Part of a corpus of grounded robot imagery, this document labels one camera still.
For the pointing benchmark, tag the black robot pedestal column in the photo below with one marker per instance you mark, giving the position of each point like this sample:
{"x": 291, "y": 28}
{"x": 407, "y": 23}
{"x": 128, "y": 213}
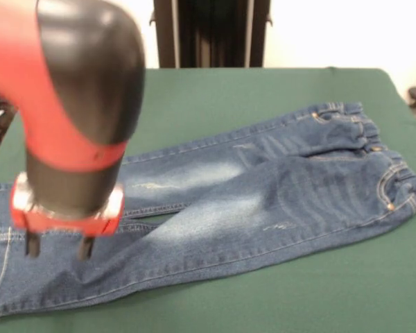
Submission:
{"x": 166, "y": 34}

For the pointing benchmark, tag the blue denim jeans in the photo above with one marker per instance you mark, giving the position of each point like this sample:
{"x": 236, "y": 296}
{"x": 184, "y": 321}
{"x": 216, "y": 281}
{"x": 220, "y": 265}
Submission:
{"x": 229, "y": 208}

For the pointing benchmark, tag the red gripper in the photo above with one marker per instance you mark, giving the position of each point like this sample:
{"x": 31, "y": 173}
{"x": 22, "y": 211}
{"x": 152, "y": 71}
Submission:
{"x": 66, "y": 225}

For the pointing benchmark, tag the dark green table cloth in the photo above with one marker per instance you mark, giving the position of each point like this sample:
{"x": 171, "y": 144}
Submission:
{"x": 194, "y": 104}

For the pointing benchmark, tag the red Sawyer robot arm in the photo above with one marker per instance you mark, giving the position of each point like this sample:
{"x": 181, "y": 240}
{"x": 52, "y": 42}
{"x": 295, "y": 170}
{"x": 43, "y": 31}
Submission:
{"x": 73, "y": 104}

